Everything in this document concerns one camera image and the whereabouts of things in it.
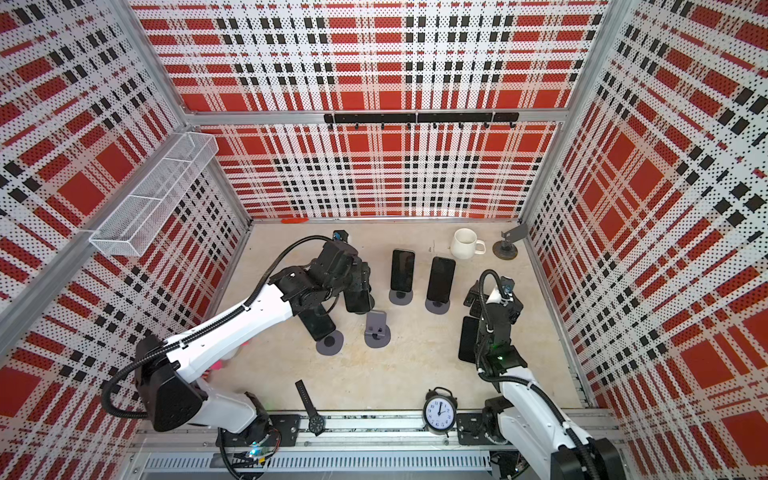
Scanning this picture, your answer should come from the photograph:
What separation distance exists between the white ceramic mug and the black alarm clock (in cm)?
48

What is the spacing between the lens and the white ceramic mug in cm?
107

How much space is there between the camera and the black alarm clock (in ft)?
2.41
